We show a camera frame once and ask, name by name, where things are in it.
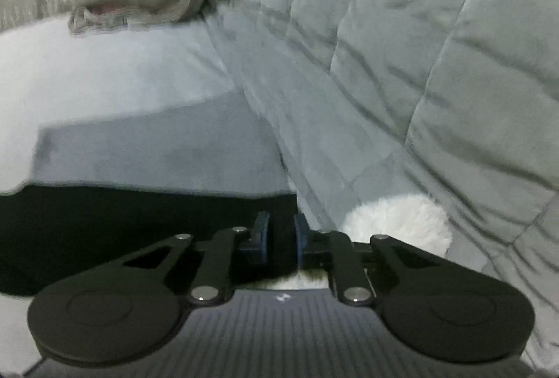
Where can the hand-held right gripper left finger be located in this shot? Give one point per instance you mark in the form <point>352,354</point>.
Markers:
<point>262,240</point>

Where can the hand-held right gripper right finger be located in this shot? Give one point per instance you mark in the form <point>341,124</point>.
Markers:
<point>300,244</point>

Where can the cream shirt with black sleeves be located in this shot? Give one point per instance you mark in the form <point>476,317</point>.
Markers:
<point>109,238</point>

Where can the grey quilted blanket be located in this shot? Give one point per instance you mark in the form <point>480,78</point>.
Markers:
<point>393,54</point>

